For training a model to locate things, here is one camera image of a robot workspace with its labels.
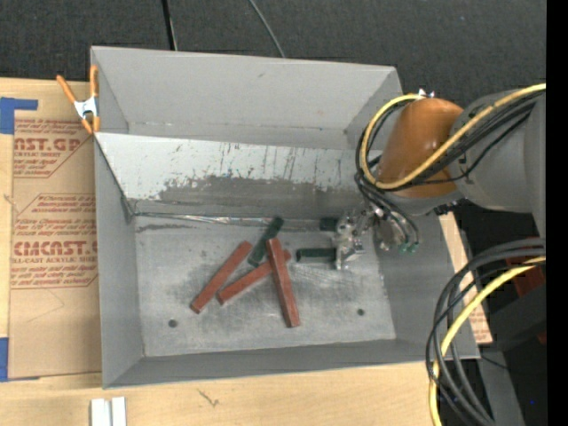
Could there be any red-brown flat block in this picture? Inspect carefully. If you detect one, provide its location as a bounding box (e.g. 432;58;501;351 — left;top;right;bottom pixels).
265;237;302;329
190;241;254;315
215;249;293;306

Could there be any grey metal bin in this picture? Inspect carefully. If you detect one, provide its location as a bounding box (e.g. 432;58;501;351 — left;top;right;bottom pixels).
90;45;481;390

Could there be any brown cardboard board, red print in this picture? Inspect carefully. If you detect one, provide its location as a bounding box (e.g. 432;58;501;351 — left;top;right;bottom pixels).
0;76;494;382

